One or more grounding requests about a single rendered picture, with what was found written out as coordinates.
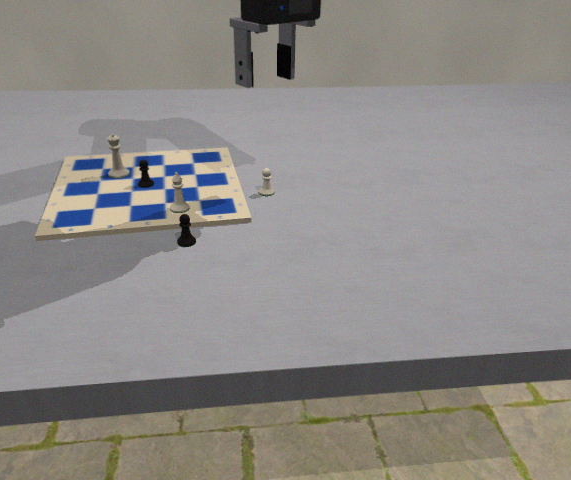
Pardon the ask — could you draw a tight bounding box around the white pawn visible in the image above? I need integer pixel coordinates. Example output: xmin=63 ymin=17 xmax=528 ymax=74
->
xmin=259 ymin=168 xmax=274 ymax=196

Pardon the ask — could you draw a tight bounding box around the black pawn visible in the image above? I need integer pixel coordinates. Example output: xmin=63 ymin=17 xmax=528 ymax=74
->
xmin=138 ymin=160 xmax=154 ymax=188
xmin=177 ymin=214 xmax=196 ymax=247

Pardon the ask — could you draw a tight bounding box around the white bishop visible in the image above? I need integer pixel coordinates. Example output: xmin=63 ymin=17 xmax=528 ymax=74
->
xmin=170 ymin=172 xmax=190 ymax=213

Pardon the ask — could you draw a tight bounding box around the white chess queen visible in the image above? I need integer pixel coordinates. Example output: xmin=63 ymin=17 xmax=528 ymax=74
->
xmin=107 ymin=134 xmax=130 ymax=179

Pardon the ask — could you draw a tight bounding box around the blue and cream chessboard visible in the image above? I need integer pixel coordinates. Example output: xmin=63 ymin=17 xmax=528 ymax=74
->
xmin=35 ymin=147 xmax=251 ymax=241

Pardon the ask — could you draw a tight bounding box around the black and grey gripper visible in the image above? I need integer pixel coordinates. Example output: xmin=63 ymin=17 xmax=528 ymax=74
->
xmin=230 ymin=0 xmax=321 ymax=88

